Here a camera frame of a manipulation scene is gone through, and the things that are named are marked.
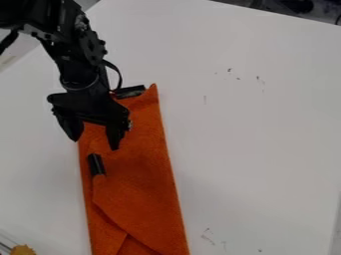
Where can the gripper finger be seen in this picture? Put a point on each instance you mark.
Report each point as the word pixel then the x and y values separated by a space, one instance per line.
pixel 114 136
pixel 71 127

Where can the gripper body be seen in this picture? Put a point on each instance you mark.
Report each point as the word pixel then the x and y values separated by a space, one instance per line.
pixel 86 103

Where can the orange cloth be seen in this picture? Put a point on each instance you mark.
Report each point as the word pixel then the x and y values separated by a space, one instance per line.
pixel 133 186

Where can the yellow toy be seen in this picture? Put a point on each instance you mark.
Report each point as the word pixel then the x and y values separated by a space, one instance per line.
pixel 22 250

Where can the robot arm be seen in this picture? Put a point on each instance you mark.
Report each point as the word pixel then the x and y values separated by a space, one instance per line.
pixel 66 30

